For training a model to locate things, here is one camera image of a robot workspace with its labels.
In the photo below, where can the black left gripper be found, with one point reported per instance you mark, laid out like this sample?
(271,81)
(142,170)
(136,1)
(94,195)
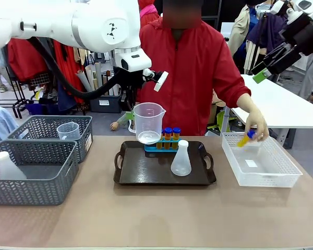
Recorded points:
(127,91)

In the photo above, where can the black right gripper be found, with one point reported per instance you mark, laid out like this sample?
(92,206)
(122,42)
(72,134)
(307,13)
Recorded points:
(289,56)

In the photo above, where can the large clear plastic beaker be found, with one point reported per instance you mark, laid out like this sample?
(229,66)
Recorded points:
(148,122)

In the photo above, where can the amber tube with blue cap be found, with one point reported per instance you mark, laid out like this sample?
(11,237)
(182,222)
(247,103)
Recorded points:
(168,137)
(162,140)
(176,136)
(242,142)

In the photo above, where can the white plastic conical flask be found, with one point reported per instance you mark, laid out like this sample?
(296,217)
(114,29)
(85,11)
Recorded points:
(181,161)
(7,169)

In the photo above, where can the person's left forearm red sleeve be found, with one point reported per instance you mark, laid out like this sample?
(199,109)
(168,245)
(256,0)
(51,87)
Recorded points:
(237,93)

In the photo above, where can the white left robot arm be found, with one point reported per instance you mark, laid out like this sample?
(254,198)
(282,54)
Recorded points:
(67,23)

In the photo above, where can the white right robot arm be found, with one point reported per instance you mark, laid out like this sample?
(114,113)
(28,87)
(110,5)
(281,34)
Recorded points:
(305,10)

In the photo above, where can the background person's bare hand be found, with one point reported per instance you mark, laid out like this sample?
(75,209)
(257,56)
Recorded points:
(114,126)

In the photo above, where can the person's left hand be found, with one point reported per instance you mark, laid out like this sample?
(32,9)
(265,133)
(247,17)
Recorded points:
(259,125)

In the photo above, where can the black storage bin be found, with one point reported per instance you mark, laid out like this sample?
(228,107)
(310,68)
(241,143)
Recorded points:
(105,102)

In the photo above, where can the white background table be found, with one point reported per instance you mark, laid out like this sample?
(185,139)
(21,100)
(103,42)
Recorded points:
(276,104)

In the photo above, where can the blue test tube rack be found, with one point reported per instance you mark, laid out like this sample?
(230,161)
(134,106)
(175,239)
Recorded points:
(156,149)

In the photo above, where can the dark purple hanging garment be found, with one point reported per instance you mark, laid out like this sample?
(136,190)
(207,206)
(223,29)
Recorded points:
(271,31)

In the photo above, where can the beige coat on mannequin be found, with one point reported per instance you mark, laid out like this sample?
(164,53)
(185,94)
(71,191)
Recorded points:
(241,31)

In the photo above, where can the paper label on grey basket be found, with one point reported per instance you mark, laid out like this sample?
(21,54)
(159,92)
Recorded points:
(89,143)

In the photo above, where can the rolled paper tubes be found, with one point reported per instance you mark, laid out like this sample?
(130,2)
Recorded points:
(90,78)

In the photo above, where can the dark brown serving tray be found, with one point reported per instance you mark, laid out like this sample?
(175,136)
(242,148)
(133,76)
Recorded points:
(151,169)

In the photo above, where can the green chair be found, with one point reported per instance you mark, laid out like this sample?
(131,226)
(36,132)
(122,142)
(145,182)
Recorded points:
(220,121)

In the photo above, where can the small clear plastic beaker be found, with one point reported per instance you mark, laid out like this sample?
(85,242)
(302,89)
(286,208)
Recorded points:
(67,131)

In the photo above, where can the person in red jacket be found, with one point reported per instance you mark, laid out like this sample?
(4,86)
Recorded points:
(193,78)

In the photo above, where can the white sticker in mesh basket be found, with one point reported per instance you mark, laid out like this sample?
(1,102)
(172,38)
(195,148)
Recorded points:
(251,163)

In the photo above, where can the grey basket holding beakers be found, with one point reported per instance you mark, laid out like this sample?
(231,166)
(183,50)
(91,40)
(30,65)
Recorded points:
(41,125)

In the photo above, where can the white plastic mesh basket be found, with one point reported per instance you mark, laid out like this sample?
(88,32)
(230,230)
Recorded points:
(266,179)

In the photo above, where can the black garment rack stand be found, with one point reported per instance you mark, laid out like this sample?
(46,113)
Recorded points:
(19,99)

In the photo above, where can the hanging red garments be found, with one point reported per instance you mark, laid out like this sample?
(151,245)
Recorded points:
(28,62)

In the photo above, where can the grey basket holding flasks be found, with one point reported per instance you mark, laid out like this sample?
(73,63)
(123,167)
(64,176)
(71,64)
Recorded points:
(28,190)

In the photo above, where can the seated person in blue shirt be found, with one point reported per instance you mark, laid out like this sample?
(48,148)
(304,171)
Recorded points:
(0,122)

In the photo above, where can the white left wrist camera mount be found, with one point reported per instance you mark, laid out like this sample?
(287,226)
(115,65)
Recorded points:
(161,81)

